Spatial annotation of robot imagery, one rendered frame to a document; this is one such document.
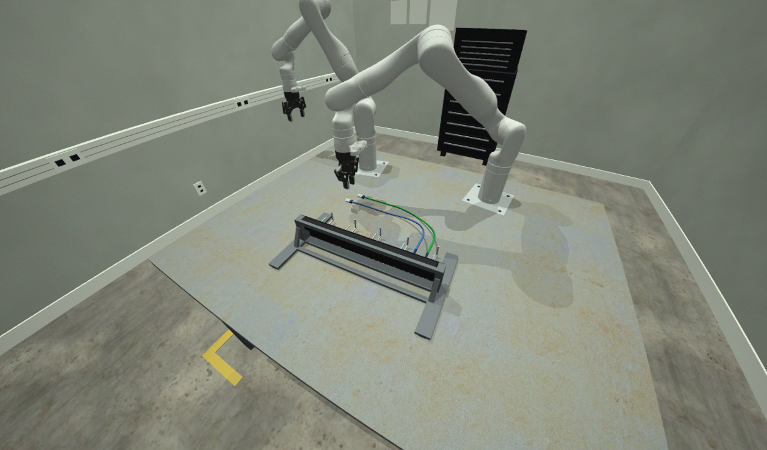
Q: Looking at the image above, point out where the black network patch panel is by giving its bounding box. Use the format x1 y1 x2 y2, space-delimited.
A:
269 212 458 340

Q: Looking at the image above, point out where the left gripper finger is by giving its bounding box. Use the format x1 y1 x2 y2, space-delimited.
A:
349 157 359 185
334 164 350 189

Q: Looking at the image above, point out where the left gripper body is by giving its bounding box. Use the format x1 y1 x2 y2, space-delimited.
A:
335 151 356 172

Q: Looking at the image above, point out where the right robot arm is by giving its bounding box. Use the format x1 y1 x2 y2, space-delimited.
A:
271 0 377 171

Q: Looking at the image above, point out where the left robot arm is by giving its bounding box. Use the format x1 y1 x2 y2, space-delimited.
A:
325 25 526 204

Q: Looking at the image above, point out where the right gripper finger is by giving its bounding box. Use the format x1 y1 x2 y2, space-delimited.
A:
296 96 306 117
282 101 295 122

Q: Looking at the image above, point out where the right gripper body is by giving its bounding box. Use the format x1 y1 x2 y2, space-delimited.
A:
284 92 300 109

